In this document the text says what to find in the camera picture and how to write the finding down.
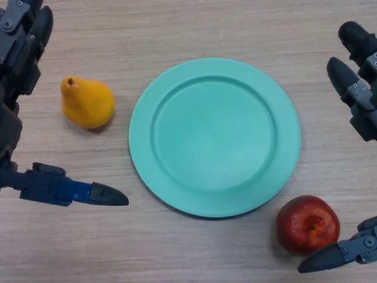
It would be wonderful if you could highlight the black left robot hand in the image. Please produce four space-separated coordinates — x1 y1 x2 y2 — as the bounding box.
0 0 130 207

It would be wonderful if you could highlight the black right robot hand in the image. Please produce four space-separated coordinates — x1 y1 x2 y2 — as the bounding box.
297 21 377 274

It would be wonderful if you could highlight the red apple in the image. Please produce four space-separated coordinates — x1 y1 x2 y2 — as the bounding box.
276 194 341 256

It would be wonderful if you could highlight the green round plate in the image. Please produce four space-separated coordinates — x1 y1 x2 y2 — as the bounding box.
128 57 302 219

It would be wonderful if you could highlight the yellow pear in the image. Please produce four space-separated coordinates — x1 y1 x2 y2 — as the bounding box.
60 76 115 130

